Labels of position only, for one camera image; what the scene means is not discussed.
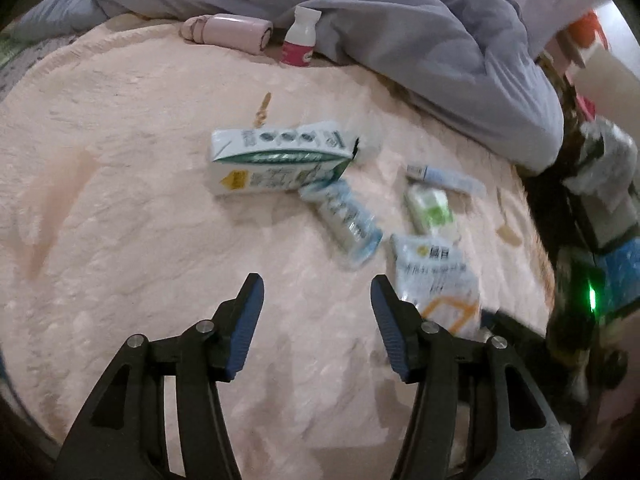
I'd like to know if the green white carton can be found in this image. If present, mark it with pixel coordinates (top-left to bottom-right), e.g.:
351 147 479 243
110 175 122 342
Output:
209 120 362 196

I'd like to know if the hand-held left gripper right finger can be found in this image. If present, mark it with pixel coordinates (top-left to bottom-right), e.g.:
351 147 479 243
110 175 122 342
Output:
370 274 583 480

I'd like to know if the small white bottle pink label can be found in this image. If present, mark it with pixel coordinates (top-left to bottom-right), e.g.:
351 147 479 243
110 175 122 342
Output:
280 6 322 67

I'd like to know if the white packet orange print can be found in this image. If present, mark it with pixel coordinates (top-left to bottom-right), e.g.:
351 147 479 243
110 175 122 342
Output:
389 232 482 338

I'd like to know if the blue tissue multipack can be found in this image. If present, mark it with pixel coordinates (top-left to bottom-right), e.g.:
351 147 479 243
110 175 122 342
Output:
597 242 640 318

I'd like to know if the white plastic bag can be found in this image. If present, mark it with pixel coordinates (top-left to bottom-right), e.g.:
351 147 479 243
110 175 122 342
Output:
562 115 640 211

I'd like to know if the pink fluffy blanket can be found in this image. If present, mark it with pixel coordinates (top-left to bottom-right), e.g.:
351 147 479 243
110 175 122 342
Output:
0 15 556 466

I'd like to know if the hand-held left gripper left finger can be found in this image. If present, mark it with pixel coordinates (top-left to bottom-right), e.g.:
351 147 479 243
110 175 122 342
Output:
52 272 266 480

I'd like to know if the green white tissue packet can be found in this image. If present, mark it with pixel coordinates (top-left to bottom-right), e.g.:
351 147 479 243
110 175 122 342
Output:
404 184 460 236

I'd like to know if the light blue quilt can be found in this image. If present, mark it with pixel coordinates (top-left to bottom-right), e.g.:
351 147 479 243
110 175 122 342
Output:
10 0 565 173

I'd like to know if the pink cylindrical bottle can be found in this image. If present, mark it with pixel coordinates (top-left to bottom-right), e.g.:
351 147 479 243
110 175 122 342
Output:
181 13 274 55

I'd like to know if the orange plastic bag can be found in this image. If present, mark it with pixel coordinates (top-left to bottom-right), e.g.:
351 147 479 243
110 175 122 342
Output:
565 10 608 51

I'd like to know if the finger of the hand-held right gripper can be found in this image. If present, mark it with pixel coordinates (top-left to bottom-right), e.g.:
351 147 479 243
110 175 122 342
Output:
480 310 551 345

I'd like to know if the blue white tube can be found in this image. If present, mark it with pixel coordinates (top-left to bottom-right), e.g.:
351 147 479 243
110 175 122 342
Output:
405 162 487 197

